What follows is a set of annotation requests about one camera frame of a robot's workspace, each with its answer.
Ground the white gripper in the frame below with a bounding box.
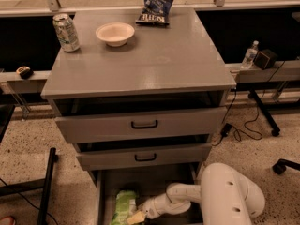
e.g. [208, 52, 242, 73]
[127, 194, 173, 225]

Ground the green rice chip bag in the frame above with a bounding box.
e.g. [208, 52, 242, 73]
[110, 190, 137, 225]

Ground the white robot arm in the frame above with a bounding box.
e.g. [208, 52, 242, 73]
[127, 163, 265, 225]

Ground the bottom grey drawer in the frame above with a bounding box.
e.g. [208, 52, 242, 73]
[96, 163, 203, 225]

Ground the grey drawer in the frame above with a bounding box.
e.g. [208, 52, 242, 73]
[55, 107, 226, 143]
[96, 163, 203, 225]
[77, 143, 212, 171]

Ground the middle grey drawer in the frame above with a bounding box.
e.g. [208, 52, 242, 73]
[77, 143, 212, 171]

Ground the top grey drawer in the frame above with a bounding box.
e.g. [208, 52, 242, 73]
[55, 107, 226, 143]

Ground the grey drawer cabinet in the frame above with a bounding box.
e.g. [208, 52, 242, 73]
[40, 6, 237, 186]

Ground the blue kettle chip bag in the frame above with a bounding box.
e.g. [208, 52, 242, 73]
[136, 0, 174, 25]

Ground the black chair leg left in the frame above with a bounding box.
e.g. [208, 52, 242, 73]
[0, 148, 58, 225]

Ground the black chair base right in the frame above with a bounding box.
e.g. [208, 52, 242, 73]
[272, 158, 300, 175]

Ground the black desk leg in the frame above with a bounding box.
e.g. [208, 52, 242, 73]
[248, 89, 280, 137]

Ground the yellow black tape measure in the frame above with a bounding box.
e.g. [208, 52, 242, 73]
[16, 66, 34, 79]

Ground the white paper bowl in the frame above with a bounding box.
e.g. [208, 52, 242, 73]
[96, 22, 135, 47]

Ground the clear water bottle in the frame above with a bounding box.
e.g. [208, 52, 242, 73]
[241, 40, 259, 69]

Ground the green white soda can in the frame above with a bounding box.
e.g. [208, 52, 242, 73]
[52, 13, 80, 53]

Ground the small black box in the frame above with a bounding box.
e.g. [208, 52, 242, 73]
[254, 49, 278, 70]

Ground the black power adapter cable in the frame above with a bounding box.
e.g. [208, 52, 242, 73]
[212, 59, 286, 147]

